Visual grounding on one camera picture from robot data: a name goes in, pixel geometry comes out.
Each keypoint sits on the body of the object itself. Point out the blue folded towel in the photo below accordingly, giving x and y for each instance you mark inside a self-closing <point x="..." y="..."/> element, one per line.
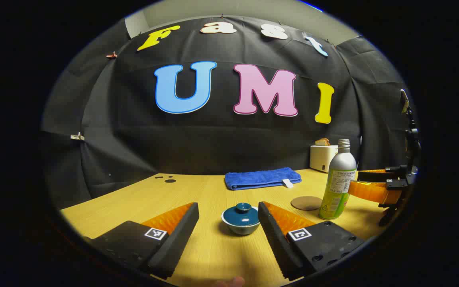
<point x="261" y="178"/>

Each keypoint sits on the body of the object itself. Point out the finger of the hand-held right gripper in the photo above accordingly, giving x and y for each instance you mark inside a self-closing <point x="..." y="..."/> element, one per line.
<point x="373" y="192"/>
<point x="373" y="175"/>

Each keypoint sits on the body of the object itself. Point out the toast slice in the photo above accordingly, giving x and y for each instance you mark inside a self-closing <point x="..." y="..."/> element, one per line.
<point x="322" y="142"/>

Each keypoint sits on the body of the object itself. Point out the teal white teacup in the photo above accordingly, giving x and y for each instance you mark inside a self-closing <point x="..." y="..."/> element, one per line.
<point x="239" y="230"/>

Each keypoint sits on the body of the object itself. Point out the round brown coaster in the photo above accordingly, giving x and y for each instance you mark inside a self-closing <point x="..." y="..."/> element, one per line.
<point x="305" y="203"/>

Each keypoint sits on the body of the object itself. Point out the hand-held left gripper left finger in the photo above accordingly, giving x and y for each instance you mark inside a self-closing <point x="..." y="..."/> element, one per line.
<point x="177" y="239"/>

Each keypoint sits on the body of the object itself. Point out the red clip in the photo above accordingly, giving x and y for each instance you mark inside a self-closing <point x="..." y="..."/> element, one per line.
<point x="111" y="55"/>

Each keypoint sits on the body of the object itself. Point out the white toaster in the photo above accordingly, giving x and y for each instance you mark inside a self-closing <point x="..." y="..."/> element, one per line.
<point x="320" y="158"/>

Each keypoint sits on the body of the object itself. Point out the white metal clip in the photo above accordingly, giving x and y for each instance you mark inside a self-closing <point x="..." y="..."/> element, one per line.
<point x="77" y="137"/>

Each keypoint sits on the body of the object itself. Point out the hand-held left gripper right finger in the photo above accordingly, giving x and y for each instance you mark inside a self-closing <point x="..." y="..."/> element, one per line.
<point x="273" y="239"/>

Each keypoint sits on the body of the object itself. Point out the silver green water bottle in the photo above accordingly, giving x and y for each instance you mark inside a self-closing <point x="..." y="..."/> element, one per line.
<point x="339" y="179"/>

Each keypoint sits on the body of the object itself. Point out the black backdrop cloth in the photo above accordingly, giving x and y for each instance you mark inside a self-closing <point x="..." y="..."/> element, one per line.
<point x="134" y="119"/>

